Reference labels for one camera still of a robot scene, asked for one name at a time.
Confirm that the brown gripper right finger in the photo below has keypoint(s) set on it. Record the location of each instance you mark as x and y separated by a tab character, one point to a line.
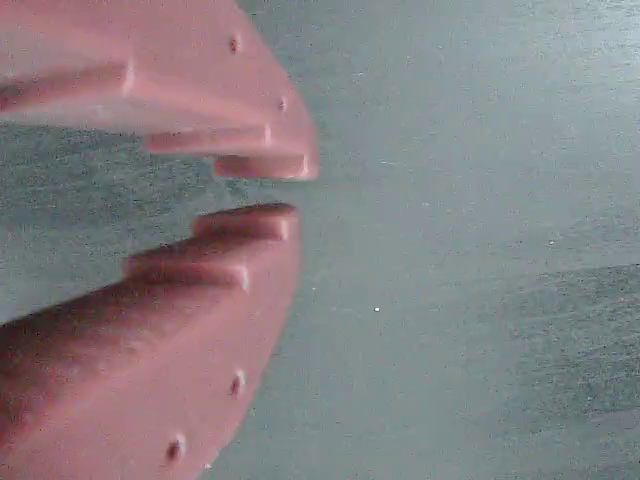
165	80

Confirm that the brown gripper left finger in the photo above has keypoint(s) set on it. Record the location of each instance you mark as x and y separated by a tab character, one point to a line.
150	360

